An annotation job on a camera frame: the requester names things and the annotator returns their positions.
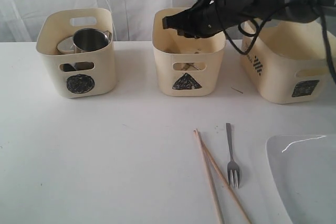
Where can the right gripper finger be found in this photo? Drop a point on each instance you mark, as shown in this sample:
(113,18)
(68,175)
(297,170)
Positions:
(192,18)
(196,30)

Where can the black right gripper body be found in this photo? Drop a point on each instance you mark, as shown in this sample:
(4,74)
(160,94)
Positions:
(211,17)

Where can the steel mug front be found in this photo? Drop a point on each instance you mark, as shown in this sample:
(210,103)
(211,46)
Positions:
(90,39)

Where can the white plastic bowl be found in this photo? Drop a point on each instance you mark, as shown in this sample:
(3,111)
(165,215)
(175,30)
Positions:
(66,46)

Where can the stainless steel bowl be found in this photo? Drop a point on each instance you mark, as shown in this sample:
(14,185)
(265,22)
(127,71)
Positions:
(67,67)

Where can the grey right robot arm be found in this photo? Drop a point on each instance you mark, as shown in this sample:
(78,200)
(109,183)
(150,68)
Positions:
(298,11)

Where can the cream bin with triangle mark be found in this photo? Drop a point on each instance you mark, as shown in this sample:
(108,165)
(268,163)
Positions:
(172,80)

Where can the cream bin with square mark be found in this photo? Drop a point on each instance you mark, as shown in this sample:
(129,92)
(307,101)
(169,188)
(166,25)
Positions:
(287,63)

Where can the cream bin with circle mark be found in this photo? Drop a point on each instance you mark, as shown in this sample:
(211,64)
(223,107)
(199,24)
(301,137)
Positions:
(101,78)

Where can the right wooden chopstick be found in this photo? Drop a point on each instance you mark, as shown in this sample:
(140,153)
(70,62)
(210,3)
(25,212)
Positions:
(226,184)

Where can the white square plate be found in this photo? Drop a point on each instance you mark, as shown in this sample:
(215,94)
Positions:
(303,169)

